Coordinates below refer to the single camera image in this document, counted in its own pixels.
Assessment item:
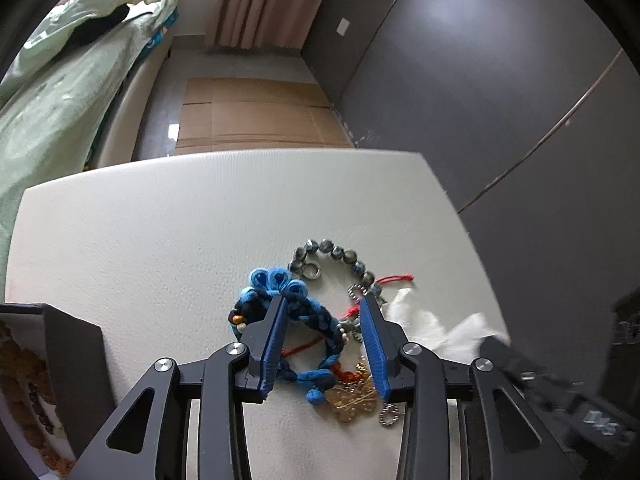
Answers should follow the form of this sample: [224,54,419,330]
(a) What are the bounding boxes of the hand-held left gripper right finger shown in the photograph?
[359,294,581,480]

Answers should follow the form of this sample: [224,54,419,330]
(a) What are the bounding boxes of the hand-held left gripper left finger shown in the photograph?
[67,294,291,480]

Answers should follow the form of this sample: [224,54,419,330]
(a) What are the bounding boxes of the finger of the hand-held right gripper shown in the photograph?
[482,335,566,401]

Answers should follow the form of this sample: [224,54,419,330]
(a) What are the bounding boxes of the blue braided bracelet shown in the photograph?
[229,266,346,407]

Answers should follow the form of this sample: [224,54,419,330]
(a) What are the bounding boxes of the gold butterfly pendant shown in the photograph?
[325,382,378,423]

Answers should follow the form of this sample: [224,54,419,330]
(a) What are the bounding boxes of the white tissue paper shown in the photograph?
[382,287,511,366]

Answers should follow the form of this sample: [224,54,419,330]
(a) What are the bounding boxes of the red string bracelet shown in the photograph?
[344,272,416,320]

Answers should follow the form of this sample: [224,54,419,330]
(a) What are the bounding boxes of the grey bead bracelet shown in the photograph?
[289,238,388,306]

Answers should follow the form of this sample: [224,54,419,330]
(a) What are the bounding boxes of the black jewelry box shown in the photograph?
[0,302,103,476]

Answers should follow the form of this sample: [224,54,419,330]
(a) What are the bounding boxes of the white side table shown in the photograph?
[5,149,511,480]

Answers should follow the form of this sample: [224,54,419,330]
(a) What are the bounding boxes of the brown cardboard sheet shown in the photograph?
[172,77,356,153]

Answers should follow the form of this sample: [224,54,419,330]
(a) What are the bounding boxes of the dark grey wardrobe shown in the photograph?
[302,0,640,411]

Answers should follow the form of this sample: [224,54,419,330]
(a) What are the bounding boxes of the green blanket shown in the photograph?
[0,0,181,241]

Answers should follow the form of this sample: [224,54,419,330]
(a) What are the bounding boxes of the pink curtain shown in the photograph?
[205,0,326,51]

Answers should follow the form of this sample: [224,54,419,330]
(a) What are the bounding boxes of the wooden bead bracelet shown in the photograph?
[0,322,76,476]

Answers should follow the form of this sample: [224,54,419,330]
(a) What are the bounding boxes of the white bed frame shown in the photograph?
[95,35,176,168]

